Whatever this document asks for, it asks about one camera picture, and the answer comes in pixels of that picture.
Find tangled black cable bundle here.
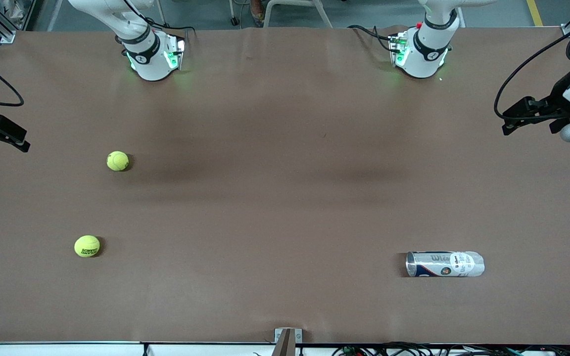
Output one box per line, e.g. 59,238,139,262
332,341,570,356

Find black right base cable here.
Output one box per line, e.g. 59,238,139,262
122,0,197,41

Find plain yellow tennis ball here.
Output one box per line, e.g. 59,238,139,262
106,151,130,172

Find black base cable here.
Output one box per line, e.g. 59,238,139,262
347,24,400,53
122,0,197,41

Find clear plastic tennis ball can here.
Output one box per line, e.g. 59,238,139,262
405,251,485,278

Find black left base cable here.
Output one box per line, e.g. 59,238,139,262
347,24,400,53

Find white stool legs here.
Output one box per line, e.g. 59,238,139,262
228,0,335,29

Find brown shoe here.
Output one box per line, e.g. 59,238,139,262
249,0,266,26

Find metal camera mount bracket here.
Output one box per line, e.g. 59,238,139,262
271,328,303,356

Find yellow tennis ball black print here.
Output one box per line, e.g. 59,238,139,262
74,235,101,258

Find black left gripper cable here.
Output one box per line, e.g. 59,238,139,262
493,14,570,119

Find brown table cover mat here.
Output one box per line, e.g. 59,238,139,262
0,26,570,345

